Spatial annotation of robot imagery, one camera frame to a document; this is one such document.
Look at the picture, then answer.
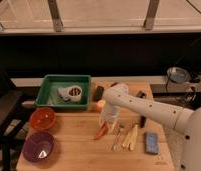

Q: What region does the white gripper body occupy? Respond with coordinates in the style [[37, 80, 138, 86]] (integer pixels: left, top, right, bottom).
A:
[[99, 102, 119, 133]]

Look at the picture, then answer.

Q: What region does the red chili pepper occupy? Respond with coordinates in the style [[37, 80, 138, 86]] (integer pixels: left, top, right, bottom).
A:
[[94, 123, 108, 140]]

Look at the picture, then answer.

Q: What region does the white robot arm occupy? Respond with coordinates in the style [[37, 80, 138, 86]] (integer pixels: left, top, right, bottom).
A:
[[101, 83, 201, 171]]

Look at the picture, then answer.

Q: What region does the green plastic tray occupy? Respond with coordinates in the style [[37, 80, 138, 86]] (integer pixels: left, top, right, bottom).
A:
[[35, 74, 91, 110]]

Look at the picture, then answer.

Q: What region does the orange round fruit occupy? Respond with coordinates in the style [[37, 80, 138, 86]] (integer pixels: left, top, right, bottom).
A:
[[96, 100, 105, 111]]

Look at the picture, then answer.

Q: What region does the silver metal fork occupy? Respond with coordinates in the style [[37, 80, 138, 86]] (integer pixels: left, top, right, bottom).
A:
[[111, 125, 124, 151]]

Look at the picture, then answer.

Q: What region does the black rectangular block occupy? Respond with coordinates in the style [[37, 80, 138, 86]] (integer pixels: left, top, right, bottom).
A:
[[93, 86, 104, 102]]

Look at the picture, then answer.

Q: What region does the pale yellow banana peel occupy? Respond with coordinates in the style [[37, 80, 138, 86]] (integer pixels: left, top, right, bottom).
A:
[[122, 124, 138, 151]]

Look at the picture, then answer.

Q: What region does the small black clip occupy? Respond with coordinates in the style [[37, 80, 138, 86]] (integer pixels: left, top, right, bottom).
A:
[[137, 91, 146, 98]]

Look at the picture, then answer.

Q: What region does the white cup with brown contents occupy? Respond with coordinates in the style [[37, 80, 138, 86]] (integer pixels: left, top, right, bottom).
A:
[[58, 85, 82, 102]]

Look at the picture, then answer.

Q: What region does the blue rectangular sponge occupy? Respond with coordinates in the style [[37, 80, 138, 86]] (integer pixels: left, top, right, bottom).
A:
[[145, 132, 159, 155]]

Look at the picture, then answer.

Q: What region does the orange plastic bowl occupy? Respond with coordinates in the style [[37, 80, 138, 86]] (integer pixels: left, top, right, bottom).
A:
[[29, 107, 56, 131]]

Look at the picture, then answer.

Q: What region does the silver metal bowl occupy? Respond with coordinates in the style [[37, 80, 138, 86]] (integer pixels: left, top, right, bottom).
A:
[[167, 67, 190, 84]]

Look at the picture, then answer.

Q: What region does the purple plastic bowl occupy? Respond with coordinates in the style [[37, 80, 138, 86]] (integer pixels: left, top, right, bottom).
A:
[[22, 131, 54, 163]]

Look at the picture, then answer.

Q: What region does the dark chair at left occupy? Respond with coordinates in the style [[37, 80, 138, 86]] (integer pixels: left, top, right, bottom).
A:
[[0, 62, 26, 171]]

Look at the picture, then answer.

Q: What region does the black handled knife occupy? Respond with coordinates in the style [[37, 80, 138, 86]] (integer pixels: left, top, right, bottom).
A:
[[140, 116, 146, 128]]

